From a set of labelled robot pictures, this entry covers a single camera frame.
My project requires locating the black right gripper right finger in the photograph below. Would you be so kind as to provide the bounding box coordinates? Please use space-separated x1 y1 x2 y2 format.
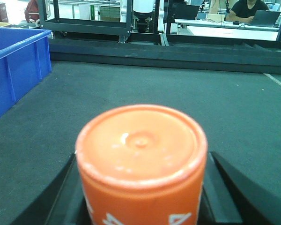
199 152 281 225

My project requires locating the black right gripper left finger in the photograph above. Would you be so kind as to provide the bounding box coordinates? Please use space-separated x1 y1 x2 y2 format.
11 154 87 225

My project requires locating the dark green conveyor belt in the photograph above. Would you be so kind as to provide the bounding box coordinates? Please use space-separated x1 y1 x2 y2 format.
0 37 281 225

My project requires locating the blue plastic tote on conveyor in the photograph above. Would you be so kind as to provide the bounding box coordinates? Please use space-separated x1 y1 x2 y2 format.
0 27 52 117

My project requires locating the white work table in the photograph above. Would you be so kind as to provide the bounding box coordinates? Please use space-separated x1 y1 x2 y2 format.
175 19 279 41

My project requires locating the grey laptop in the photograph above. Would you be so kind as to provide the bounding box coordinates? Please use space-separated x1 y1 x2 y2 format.
249 10 281 27

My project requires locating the person in black shirt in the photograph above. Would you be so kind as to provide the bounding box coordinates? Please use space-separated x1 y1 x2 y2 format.
225 0 269 23

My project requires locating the black metal cart frame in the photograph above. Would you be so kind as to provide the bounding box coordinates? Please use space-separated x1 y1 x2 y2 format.
37 0 133 38

